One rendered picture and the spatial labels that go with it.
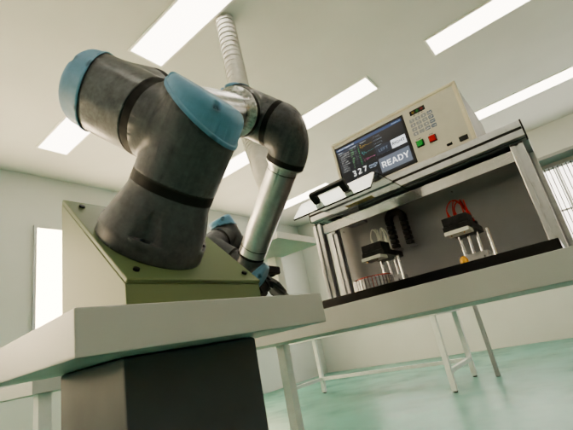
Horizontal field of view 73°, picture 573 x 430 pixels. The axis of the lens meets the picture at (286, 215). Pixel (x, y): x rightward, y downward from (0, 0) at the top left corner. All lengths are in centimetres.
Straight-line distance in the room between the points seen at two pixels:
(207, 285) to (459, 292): 44
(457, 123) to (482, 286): 61
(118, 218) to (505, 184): 106
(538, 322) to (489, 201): 623
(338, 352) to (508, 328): 330
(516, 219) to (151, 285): 103
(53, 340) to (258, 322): 20
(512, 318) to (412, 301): 673
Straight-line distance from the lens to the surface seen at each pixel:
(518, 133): 116
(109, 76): 58
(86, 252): 56
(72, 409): 57
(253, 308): 45
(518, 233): 126
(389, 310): 80
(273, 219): 97
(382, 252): 114
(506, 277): 74
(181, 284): 52
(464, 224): 108
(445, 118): 126
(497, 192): 129
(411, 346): 798
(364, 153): 132
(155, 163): 51
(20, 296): 532
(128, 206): 53
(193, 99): 50
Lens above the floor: 69
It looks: 18 degrees up
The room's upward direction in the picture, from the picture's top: 11 degrees counter-clockwise
